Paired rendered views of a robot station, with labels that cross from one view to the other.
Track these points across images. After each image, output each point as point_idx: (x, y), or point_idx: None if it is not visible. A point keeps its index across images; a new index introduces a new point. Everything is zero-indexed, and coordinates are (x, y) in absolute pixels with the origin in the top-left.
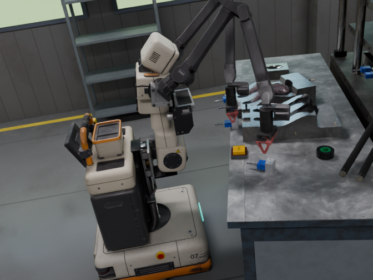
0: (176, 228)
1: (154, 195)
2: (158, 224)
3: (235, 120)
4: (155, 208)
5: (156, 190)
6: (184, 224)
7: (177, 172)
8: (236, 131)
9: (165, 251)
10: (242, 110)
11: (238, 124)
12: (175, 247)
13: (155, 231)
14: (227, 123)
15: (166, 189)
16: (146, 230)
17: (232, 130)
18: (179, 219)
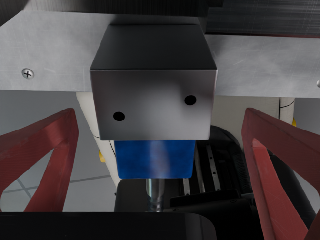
0: (243, 110)
1: (204, 185)
2: (218, 140)
3: (205, 95)
4: (248, 175)
5: (111, 158)
6: (234, 96)
7: (235, 193)
8: (260, 42)
9: (292, 120)
10: (1, 14)
11: (90, 20)
12: (292, 105)
13: (241, 143)
14: (194, 150)
15: (105, 141)
16: (287, 172)
17: (224, 81)
18: (215, 108)
